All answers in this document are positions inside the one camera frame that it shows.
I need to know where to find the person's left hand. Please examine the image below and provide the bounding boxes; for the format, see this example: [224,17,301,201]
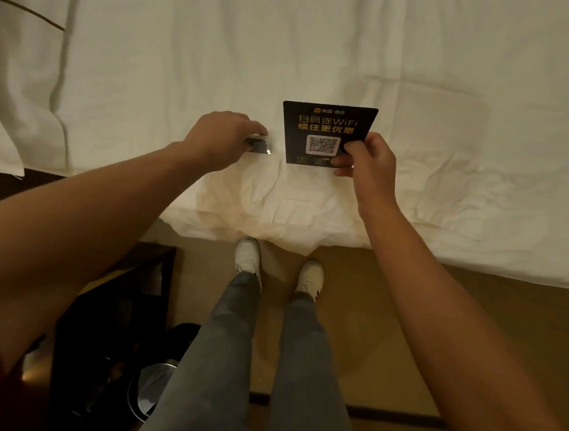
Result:
[180,108,271,177]

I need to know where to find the person's right hand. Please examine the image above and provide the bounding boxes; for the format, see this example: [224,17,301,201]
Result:
[327,129,401,210]

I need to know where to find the small clear sign stand base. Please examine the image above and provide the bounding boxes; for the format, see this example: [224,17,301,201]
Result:
[243,133,275,156]

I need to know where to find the black printed sign card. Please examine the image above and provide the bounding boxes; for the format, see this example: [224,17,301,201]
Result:
[278,100,380,172]

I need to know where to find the person's left forearm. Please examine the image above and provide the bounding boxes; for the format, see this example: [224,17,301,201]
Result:
[0,129,208,387]

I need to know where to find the person's right forearm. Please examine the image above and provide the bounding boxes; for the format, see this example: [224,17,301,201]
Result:
[342,194,569,431]

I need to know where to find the white bed sheet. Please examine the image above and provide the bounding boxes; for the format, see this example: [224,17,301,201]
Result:
[0,0,569,295]

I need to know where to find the white left shoe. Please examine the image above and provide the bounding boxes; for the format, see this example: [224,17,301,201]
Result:
[232,236,266,291]

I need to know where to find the white shoe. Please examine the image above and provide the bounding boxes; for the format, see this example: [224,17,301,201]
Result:
[232,236,266,291]
[294,258,326,302]

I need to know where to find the white right shoe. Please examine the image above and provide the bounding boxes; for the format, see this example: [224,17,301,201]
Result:
[294,258,326,302]

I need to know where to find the white duvet with dark stripe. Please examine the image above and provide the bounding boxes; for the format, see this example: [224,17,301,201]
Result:
[0,0,82,180]

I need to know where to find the dark wooden nightstand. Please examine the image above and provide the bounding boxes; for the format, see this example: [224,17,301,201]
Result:
[0,166,184,431]

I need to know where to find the grey trousers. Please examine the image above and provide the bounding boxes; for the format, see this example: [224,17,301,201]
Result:
[134,264,372,431]

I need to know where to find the round bin with black bag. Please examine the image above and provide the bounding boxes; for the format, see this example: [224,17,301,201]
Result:
[123,319,203,429]

